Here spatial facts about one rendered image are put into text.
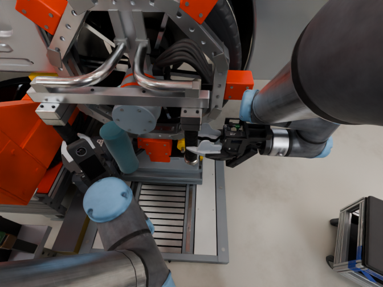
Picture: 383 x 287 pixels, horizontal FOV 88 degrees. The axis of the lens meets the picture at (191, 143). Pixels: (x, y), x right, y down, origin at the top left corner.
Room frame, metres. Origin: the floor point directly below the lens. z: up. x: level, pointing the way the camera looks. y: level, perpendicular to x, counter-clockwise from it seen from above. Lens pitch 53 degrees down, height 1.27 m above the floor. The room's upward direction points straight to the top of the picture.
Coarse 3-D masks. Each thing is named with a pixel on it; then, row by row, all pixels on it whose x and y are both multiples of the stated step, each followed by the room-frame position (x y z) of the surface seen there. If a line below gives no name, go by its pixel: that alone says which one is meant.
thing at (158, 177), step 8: (136, 144) 0.83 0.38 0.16; (200, 160) 0.70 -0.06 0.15; (200, 168) 0.63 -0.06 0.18; (128, 176) 0.58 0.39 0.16; (136, 176) 0.58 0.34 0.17; (144, 176) 0.58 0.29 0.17; (152, 176) 0.59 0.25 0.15; (160, 176) 0.59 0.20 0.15; (168, 176) 0.59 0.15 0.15; (176, 176) 0.59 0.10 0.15; (184, 176) 0.59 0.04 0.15; (192, 176) 0.59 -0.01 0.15; (200, 176) 0.59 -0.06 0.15
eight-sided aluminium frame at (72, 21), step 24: (72, 0) 0.55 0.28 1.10; (96, 0) 0.57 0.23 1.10; (120, 0) 0.55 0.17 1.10; (144, 0) 0.54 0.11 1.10; (168, 0) 0.54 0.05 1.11; (72, 24) 0.55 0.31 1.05; (192, 24) 0.54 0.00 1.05; (48, 48) 0.56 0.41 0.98; (216, 48) 0.53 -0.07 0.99; (72, 72) 0.61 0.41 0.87; (216, 72) 0.53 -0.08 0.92; (216, 96) 0.54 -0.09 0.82
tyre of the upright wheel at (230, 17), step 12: (228, 0) 0.72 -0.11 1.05; (216, 12) 0.62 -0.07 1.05; (228, 12) 0.63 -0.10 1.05; (216, 24) 0.62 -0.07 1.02; (228, 24) 0.62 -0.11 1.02; (48, 36) 0.65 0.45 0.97; (228, 36) 0.62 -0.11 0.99; (72, 48) 0.65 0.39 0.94; (228, 48) 0.61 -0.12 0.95; (240, 48) 0.62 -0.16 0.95; (240, 60) 0.62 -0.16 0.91
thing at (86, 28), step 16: (96, 16) 0.82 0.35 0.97; (80, 32) 0.66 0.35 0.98; (96, 32) 0.66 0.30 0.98; (160, 32) 0.65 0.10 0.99; (80, 48) 0.66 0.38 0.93; (96, 48) 0.79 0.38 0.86; (160, 48) 0.68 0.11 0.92; (80, 64) 0.64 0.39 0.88; (96, 64) 0.67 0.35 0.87; (128, 64) 0.66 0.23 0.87; (112, 80) 0.76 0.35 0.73; (176, 112) 0.66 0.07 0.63
